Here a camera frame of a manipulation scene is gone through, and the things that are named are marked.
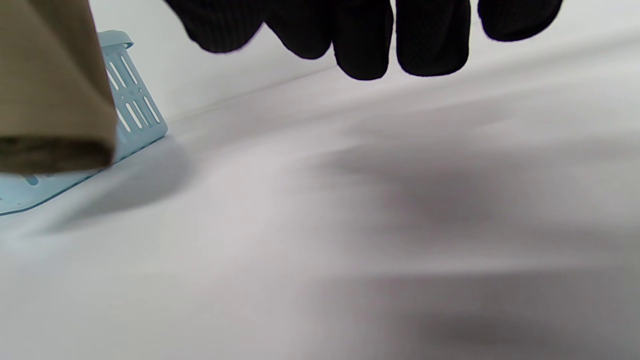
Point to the light blue plastic basket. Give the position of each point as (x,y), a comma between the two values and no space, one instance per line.
(135,105)

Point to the person's right hand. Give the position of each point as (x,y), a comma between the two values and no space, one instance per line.
(360,30)

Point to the brown garment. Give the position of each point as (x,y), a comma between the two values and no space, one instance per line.
(50,85)

